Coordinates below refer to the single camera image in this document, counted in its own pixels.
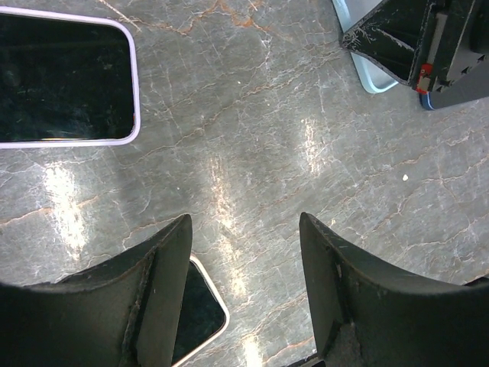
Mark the pink phone case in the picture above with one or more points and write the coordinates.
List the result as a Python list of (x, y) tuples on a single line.
[(225, 309)]

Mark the lavender phone case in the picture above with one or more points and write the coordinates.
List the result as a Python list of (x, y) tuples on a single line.
[(135, 84)]

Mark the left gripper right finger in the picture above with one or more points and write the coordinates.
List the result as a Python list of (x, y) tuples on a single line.
[(384, 315)]

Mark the phone with blue edge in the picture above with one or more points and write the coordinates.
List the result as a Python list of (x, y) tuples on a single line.
[(472, 86)]

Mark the light blue phone case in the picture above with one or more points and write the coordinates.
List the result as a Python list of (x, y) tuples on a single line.
[(373, 79)]

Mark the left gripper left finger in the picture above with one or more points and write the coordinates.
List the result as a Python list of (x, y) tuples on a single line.
[(122, 312)]

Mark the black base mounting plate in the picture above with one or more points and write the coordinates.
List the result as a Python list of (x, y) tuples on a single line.
[(310, 361)]

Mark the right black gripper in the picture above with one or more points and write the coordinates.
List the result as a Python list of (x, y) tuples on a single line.
[(391, 36)]

